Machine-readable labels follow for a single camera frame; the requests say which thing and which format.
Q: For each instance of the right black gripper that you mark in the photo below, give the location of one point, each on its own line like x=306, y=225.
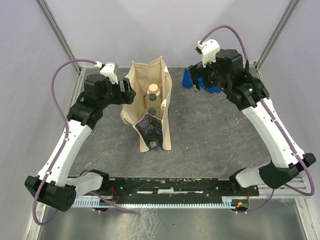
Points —
x=198, y=70

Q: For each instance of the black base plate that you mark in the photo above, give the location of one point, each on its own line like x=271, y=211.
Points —
x=165, y=191

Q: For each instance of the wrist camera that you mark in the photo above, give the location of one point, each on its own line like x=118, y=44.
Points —
x=208, y=49
x=108, y=70

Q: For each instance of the clear square bottle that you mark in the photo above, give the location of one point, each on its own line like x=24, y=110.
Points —
x=153, y=113

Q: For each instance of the left aluminium frame post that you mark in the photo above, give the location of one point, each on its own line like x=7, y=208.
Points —
x=49, y=16

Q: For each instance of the cream canvas tote bag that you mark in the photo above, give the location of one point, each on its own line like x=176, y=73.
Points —
x=152, y=134

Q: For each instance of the blue cloth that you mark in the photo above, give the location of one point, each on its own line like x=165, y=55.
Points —
x=187, y=83

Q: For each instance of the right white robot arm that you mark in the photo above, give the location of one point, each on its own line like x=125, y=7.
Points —
x=226, y=70

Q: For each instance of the aluminium frame post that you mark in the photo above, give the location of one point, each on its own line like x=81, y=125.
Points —
x=287, y=14
x=49, y=16

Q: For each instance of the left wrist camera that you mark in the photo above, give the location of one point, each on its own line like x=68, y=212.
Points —
x=108, y=70

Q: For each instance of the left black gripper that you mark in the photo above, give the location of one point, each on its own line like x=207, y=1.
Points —
x=127, y=96

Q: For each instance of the cream round jar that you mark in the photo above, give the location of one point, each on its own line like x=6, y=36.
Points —
x=153, y=89

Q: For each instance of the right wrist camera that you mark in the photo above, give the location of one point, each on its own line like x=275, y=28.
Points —
x=208, y=49

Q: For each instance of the clear bottle grey cap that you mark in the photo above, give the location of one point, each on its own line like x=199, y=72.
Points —
x=152, y=101

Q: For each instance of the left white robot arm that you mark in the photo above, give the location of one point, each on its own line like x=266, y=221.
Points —
x=52, y=186

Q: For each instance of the right aluminium frame post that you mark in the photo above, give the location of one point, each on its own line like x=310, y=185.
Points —
x=287, y=14

